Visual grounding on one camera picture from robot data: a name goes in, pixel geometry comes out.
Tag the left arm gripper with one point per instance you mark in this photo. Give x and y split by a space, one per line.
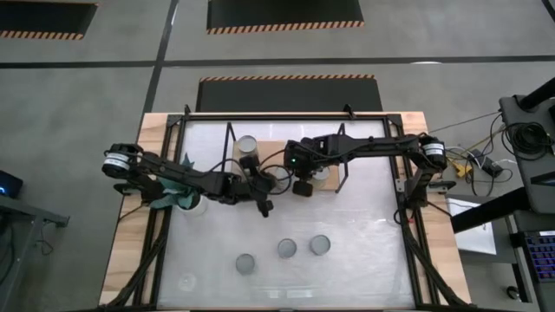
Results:
243 188

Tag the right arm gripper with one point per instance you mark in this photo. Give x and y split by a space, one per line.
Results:
303 158

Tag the yellow orange label tin can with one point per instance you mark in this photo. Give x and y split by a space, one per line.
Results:
247 144

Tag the green label tin can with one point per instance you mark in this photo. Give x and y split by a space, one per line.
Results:
320 245

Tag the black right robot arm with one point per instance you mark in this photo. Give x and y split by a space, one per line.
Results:
381 145

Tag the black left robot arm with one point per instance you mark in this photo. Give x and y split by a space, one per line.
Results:
173 173

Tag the wooden shelf board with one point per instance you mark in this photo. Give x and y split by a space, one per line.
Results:
266 145

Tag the teal plant in white pot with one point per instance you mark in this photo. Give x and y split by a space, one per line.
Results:
193 208

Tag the black hazard-striped floor mat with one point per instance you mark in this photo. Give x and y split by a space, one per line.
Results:
43 17
285 13
289 95

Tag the clear plastic cup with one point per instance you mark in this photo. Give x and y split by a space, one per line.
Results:
187 281

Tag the black power adapter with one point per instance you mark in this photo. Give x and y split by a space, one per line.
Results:
487 164

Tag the white paper sheet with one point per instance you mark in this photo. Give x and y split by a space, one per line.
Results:
477 238

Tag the black stand bar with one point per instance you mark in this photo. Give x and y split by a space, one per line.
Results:
490 212

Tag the grey metal side stand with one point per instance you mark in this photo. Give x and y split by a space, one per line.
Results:
26 212

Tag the grey equipment cart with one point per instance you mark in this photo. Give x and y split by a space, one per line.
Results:
520 112

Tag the black device with blue light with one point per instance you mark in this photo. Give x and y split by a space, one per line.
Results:
8 184

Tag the black mounting pole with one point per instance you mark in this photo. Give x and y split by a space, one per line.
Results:
537 93

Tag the backlit black keyboard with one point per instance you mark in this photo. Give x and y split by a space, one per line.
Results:
542 255

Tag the black aluminium table frame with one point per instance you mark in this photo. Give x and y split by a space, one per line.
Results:
282 117

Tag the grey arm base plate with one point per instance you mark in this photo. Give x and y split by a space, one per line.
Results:
401 184

